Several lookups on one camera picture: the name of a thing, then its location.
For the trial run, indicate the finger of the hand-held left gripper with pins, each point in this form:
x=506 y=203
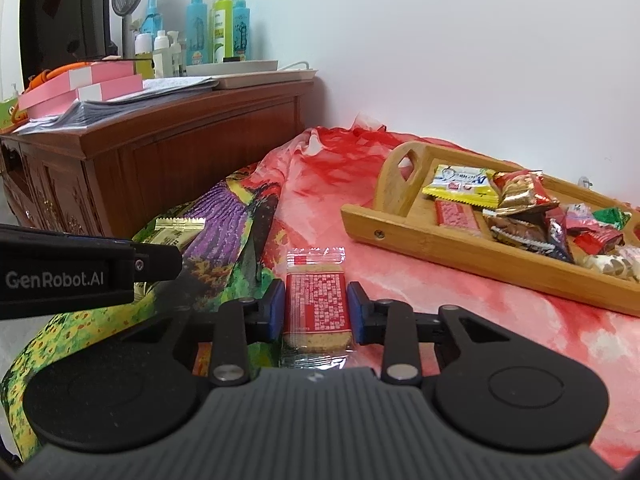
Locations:
x=157 y=262

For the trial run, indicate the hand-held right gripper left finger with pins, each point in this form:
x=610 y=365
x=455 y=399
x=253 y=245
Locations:
x=275 y=310

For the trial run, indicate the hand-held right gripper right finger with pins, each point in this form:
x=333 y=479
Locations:
x=357 y=312

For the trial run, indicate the yellow-green snack packet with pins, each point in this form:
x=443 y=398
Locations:
x=177 y=232

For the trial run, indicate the red label biscuit packet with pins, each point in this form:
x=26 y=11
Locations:
x=457 y=217
x=315 y=305

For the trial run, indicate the wooden tray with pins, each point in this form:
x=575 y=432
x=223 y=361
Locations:
x=450 y=255

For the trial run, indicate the yellow snack packet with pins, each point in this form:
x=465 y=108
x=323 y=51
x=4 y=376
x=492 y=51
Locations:
x=460 y=182

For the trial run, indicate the brown cake packet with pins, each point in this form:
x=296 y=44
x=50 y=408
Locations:
x=520 y=232

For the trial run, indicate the red and gold snack packet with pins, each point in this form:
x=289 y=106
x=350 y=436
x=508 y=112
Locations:
x=525 y=192

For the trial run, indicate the long red stick packet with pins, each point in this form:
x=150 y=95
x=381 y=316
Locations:
x=559 y=235

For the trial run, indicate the pink candy packet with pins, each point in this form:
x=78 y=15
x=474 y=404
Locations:
x=580 y=217

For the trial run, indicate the red and brown wafer packet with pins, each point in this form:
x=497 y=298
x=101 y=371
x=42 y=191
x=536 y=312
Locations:
x=597 y=241

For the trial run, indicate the white and gold snack packet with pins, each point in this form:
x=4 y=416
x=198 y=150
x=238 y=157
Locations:
x=610 y=265

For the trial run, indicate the green candy packet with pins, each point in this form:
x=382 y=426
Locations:
x=612 y=217

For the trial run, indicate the brown wooden cabinet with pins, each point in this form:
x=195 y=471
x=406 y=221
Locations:
x=175 y=150

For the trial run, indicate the printed floral cloth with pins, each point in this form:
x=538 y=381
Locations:
x=325 y=200

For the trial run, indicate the green box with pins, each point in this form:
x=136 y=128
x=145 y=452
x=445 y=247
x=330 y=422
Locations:
x=7 y=115

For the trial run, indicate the stack of papers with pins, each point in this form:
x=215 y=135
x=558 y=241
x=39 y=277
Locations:
x=175 y=85

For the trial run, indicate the pink box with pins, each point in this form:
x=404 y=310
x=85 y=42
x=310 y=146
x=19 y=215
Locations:
x=115 y=87
x=60 y=80

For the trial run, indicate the small white tray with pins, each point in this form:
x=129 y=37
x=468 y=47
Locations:
x=250 y=66

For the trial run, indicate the large white tray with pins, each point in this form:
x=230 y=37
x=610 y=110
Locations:
x=280 y=79

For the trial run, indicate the tall teal spray bottle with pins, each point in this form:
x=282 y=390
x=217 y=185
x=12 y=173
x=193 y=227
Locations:
x=241 y=30
x=196 y=30

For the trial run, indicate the yellow-green spray bottle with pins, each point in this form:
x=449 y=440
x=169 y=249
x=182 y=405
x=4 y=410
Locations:
x=223 y=30

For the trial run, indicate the small teal spray bottle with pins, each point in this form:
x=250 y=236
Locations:
x=150 y=17

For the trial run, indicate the white plug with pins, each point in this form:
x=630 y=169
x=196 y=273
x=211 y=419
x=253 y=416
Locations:
x=586 y=180

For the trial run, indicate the black television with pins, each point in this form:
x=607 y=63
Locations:
x=65 y=10

